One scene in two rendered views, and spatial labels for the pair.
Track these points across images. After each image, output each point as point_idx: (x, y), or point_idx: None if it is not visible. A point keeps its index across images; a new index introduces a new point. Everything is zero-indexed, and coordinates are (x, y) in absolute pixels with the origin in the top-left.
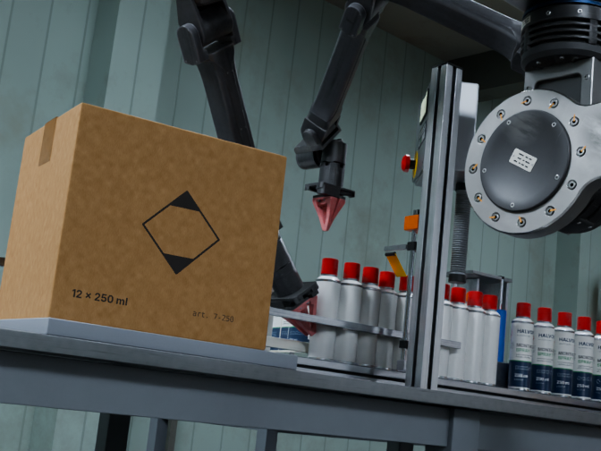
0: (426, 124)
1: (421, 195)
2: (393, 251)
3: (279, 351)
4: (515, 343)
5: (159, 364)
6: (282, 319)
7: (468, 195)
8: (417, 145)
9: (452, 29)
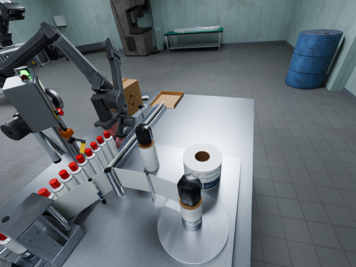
0: (46, 93)
1: (62, 119)
2: (81, 141)
3: (162, 195)
4: None
5: None
6: (160, 186)
7: (63, 104)
8: (50, 104)
9: (30, 59)
